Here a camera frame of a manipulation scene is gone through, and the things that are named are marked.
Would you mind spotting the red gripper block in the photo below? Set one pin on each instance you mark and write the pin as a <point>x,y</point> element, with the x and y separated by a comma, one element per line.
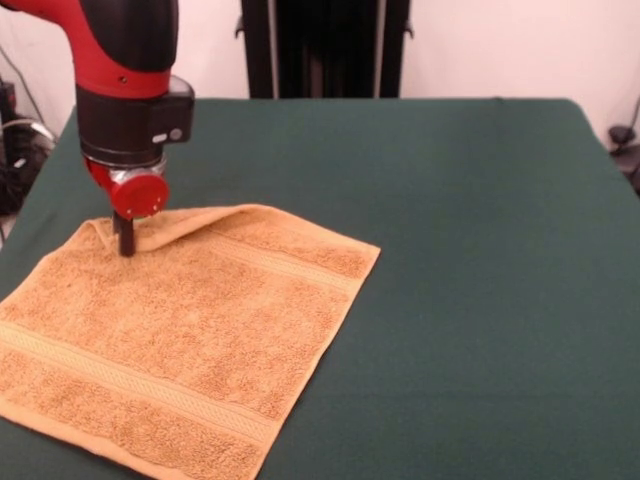
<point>137,197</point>

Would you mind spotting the tan terry towel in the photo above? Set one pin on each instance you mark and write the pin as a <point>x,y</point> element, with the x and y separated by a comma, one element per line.
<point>175,325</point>

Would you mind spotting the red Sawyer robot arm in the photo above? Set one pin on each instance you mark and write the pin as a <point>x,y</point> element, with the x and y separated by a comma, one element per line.
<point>125,75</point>

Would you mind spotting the upright black power strip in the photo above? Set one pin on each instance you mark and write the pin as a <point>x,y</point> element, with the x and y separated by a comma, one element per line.
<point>7,100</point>

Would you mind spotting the dark green table cloth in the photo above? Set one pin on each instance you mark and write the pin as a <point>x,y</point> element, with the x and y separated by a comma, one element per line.
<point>475,300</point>

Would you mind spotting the small black adapter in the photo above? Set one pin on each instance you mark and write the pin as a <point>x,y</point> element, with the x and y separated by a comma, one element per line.
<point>620,134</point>

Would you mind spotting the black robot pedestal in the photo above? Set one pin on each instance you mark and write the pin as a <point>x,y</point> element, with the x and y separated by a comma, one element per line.
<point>325,50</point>

